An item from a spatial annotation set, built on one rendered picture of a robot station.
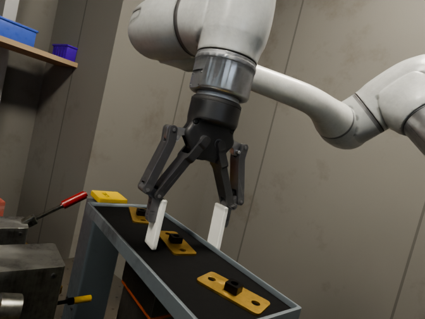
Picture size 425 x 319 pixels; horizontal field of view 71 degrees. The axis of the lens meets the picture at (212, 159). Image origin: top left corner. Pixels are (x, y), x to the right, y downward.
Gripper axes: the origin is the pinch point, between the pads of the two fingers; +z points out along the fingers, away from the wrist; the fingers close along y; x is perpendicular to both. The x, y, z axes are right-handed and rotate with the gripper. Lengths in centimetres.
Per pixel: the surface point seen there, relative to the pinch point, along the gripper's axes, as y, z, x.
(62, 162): -3, 20, -190
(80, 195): 9.2, 4.5, -34.8
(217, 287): 0.9, 2.5, 11.3
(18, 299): 19.9, 8.1, 1.4
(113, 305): -13, 46, -57
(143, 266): 8.2, 2.4, 5.9
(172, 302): 7.3, 2.9, 13.0
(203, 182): -129, 21, -209
